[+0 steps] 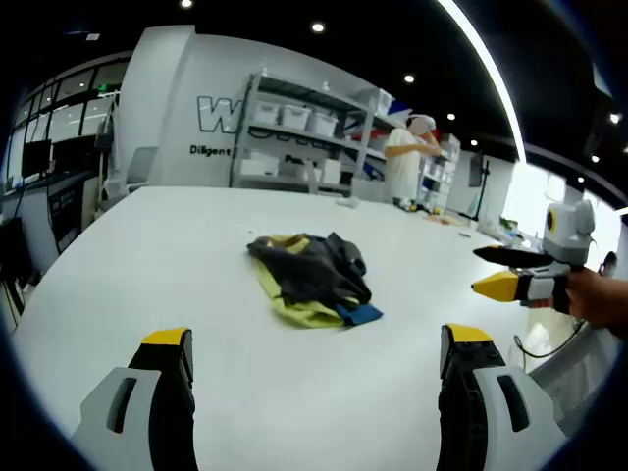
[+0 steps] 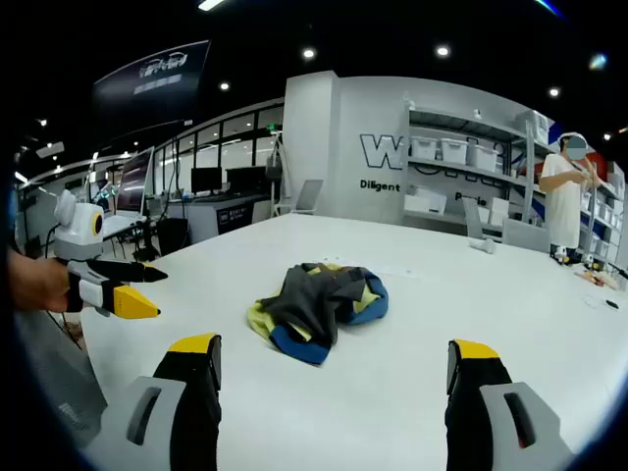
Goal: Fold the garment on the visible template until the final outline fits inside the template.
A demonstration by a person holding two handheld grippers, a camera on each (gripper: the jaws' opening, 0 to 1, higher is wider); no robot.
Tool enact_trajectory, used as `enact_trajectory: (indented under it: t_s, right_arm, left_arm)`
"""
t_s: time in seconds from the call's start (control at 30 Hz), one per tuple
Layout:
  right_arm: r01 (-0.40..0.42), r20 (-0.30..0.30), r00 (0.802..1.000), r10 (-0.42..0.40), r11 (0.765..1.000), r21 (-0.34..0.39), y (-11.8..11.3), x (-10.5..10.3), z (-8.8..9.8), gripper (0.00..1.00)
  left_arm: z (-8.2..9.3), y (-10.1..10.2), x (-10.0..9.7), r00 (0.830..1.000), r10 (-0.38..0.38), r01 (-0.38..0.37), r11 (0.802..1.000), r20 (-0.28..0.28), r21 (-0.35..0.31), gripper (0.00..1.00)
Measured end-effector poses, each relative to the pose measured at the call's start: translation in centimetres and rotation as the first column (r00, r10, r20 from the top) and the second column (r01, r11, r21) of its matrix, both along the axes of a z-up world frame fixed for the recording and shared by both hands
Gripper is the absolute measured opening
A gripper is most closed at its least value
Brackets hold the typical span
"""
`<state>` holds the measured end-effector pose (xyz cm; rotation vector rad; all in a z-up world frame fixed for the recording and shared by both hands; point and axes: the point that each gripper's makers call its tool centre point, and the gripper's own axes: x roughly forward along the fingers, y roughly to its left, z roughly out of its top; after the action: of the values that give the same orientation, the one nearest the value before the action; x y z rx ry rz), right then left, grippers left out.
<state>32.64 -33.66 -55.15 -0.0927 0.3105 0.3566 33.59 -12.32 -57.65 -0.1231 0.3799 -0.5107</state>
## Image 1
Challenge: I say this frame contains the yellow grey blue garment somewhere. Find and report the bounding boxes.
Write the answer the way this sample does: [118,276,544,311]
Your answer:
[245,232,385,331]

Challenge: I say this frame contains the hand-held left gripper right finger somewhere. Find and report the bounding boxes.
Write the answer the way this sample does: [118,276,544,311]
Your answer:
[438,323,570,471]

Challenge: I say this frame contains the white shelf with containers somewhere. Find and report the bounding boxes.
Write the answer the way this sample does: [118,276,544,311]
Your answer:
[416,131,462,212]

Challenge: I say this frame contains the beige orange items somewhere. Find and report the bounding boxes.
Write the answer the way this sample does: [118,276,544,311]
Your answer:
[424,209,465,227]

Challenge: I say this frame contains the black tripod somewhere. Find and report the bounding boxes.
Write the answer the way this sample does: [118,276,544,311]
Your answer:
[465,154,492,222]

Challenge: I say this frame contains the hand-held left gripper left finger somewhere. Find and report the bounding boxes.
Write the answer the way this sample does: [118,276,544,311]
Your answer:
[72,327,200,471]

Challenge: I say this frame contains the grey office chair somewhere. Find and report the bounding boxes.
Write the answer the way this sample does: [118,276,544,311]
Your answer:
[125,145,161,190]

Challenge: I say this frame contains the person's right hand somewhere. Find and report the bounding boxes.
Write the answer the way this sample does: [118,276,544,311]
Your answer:
[563,267,628,340]

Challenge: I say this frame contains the office desk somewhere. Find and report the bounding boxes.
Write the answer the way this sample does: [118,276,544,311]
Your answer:
[0,169,97,256]

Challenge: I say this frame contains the ceiling spotlights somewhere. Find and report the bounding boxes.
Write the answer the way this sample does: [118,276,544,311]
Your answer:
[179,0,624,185]

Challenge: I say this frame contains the grey mesh chair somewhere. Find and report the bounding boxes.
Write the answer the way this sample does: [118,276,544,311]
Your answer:
[527,321,622,436]

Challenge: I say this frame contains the black monitor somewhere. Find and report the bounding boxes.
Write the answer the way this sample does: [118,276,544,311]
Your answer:
[22,139,53,179]

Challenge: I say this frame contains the white storage bin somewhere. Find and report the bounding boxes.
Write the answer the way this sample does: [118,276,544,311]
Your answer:
[308,111,340,137]
[280,105,311,130]
[253,101,282,124]

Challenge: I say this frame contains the grey metal shelf unit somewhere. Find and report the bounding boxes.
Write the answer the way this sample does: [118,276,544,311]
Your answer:
[229,70,393,195]

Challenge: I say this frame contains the black cable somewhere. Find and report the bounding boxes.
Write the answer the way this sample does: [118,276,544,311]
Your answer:
[512,318,588,358]

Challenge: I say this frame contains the ceiling strip light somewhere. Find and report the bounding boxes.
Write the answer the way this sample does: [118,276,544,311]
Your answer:
[436,0,529,166]

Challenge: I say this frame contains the grey box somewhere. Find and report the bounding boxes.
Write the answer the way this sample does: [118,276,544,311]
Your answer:
[350,177,389,202]

